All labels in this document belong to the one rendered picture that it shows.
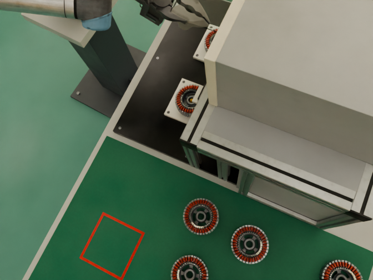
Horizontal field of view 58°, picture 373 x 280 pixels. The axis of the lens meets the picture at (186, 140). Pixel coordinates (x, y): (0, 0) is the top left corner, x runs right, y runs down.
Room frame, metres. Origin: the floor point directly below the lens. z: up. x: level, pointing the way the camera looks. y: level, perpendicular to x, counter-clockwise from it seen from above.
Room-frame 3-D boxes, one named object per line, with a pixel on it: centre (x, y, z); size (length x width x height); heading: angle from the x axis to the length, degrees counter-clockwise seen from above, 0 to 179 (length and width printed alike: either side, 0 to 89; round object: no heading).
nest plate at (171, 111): (0.49, -0.06, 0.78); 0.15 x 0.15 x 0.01; 47
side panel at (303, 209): (0.07, -0.21, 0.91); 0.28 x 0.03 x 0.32; 47
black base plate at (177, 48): (0.57, -0.16, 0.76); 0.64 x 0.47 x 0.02; 137
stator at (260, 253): (-0.01, -0.08, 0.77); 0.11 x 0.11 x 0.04
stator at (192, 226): (0.12, 0.04, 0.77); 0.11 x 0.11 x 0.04
